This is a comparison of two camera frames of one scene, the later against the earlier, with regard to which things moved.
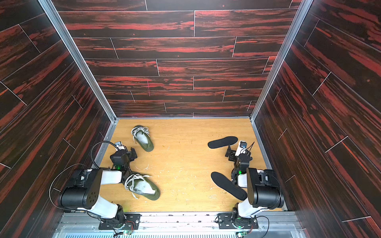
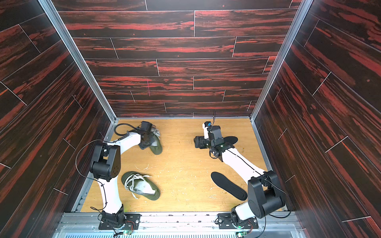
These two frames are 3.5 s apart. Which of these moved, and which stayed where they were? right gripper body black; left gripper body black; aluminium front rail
Moved: right gripper body black; left gripper body black
Stayed: aluminium front rail
